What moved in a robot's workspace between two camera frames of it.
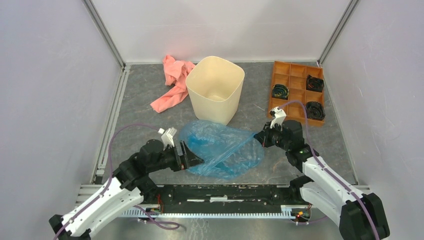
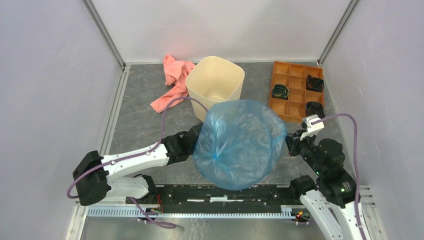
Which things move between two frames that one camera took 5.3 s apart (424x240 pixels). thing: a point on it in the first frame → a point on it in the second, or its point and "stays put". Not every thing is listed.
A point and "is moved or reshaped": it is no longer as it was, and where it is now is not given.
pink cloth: x=175 y=73 stays put
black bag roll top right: x=314 y=84 stays put
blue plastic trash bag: x=226 y=152 is moved or reshaped
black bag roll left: x=280 y=91 stays put
